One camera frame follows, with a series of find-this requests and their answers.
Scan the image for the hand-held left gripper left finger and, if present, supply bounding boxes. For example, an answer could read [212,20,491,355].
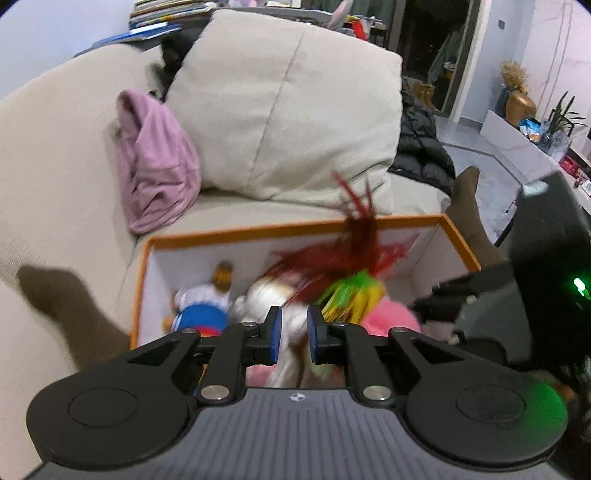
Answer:
[124,305,283,406]

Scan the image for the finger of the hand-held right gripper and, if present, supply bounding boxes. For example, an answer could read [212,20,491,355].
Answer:
[406,276,482,320]

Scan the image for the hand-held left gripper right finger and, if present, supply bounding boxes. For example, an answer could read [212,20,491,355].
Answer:
[307,305,467,402]

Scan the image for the red feather toy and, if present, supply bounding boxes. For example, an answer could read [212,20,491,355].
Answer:
[265,171,419,324]

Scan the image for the orange storage box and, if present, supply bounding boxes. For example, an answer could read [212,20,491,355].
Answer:
[130,214,482,393]

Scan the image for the white plush toy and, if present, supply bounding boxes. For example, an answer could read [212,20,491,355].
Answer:
[233,277,308,389]

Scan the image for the pink plush toy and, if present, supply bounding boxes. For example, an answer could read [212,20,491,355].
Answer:
[358,295,423,339]

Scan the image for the doll in blue white dress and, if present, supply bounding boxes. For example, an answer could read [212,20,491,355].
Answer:
[161,261,237,344]

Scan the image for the person's right foot brown sock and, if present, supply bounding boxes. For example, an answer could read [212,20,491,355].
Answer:
[445,166,509,274]

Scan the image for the person's foot brown sock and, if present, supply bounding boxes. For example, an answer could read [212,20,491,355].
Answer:
[445,166,509,274]
[17,265,133,371]

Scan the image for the white low cabinet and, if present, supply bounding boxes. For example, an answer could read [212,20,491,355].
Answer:
[480,110,591,188]

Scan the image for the green plant in glass vase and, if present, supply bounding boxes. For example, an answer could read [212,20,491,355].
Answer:
[537,91,588,158]

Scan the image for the black puffer jacket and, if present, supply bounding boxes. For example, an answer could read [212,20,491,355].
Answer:
[388,76,458,195]

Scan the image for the gold vase with dried flowers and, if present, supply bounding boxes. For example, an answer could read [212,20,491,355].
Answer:
[499,62,537,128]

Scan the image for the pink cloth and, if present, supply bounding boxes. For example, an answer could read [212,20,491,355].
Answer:
[114,89,204,236]

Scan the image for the small gold vase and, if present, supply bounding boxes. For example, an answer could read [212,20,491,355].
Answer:
[412,81,438,110]

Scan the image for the person's left foot brown sock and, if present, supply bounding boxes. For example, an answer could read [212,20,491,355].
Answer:
[17,265,133,371]

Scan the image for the beige sofa cushion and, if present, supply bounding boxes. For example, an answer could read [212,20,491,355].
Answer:
[165,9,403,207]

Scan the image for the beige fabric sofa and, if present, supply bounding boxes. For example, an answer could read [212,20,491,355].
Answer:
[0,46,455,462]

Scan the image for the black cloth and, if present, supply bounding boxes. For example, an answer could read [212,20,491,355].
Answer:
[150,33,206,101]

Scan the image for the blue folder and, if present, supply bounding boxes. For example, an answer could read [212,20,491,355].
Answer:
[91,23,184,48]

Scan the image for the stack of books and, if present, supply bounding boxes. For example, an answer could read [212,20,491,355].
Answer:
[129,0,217,29]

